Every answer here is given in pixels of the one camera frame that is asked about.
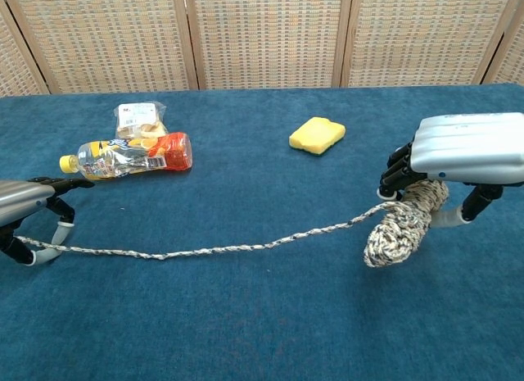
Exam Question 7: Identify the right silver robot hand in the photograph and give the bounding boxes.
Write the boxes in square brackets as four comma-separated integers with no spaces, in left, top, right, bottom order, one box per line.
[376,111,524,234]

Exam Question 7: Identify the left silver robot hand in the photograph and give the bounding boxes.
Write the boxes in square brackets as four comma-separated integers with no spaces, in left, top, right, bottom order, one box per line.
[0,176,96,266]

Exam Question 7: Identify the camouflage braided rope bundle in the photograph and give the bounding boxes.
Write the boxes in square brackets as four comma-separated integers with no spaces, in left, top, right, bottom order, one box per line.
[15,179,450,269]

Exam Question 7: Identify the woven folding screen panel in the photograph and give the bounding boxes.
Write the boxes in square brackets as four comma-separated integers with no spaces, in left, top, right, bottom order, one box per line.
[483,10,524,86]
[183,0,354,91]
[0,0,51,98]
[0,0,201,94]
[341,0,524,88]

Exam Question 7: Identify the plastic bottle with yellow cap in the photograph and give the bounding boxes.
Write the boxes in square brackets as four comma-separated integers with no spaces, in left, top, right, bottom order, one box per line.
[59,131,193,182]

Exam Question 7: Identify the clear snack bag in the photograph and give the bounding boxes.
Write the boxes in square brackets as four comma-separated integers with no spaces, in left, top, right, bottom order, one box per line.
[113,101,169,140]

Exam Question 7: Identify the yellow sponge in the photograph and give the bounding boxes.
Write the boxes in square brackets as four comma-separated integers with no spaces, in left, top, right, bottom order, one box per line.
[288,116,346,156]

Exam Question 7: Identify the blue table cloth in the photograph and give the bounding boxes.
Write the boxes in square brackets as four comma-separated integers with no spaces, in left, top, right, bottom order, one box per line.
[0,82,524,381]

